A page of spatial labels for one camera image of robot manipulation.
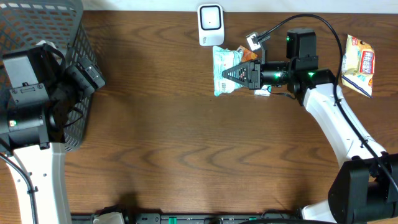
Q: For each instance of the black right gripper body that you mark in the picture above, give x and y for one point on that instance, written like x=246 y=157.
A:
x=271 y=72

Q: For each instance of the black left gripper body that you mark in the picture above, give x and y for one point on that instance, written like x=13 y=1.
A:
x=58 y=85

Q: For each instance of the orange tissue pack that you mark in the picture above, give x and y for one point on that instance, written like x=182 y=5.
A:
x=247 y=54

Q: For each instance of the teal packet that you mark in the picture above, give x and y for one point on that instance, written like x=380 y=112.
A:
x=224 y=59

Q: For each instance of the white blue snack bag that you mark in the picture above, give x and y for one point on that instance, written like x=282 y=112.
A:
x=358 y=66

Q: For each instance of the small green white carton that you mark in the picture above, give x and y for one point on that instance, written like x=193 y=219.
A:
x=264 y=91

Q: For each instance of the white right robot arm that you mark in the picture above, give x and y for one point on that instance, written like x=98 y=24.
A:
x=362 y=191

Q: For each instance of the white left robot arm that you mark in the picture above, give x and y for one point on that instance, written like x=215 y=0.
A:
x=33 y=131

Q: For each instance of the white barcode scanner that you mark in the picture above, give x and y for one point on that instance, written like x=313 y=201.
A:
x=210 y=24

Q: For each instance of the grey plastic mesh basket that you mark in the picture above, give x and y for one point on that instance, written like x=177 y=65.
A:
x=25 y=23

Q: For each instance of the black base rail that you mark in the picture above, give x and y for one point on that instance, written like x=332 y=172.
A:
x=156 y=218

